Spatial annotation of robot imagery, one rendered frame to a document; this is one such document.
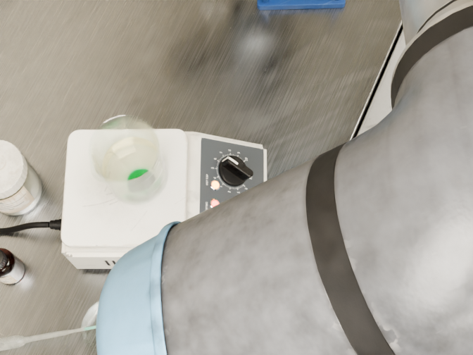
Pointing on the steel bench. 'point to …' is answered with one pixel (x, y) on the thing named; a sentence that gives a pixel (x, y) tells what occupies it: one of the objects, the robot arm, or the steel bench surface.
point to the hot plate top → (139, 234)
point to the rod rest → (299, 4)
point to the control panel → (207, 169)
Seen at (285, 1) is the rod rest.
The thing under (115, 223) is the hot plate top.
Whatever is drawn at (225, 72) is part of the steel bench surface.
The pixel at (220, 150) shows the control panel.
